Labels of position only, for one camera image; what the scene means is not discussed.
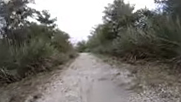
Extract grass verge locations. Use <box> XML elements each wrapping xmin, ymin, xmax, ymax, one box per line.
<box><xmin>0</xmin><ymin>56</ymin><xmax>83</xmax><ymax>102</ymax></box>
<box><xmin>90</xmin><ymin>40</ymin><xmax>181</xmax><ymax>102</ymax></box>

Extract thicket of trees and bushes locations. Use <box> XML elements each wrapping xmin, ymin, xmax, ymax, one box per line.
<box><xmin>77</xmin><ymin>0</ymin><xmax>181</xmax><ymax>89</ymax></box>
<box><xmin>0</xmin><ymin>0</ymin><xmax>83</xmax><ymax>89</ymax></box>

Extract grey gravel path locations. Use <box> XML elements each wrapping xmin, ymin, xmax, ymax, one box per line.
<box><xmin>0</xmin><ymin>39</ymin><xmax>181</xmax><ymax>102</ymax></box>

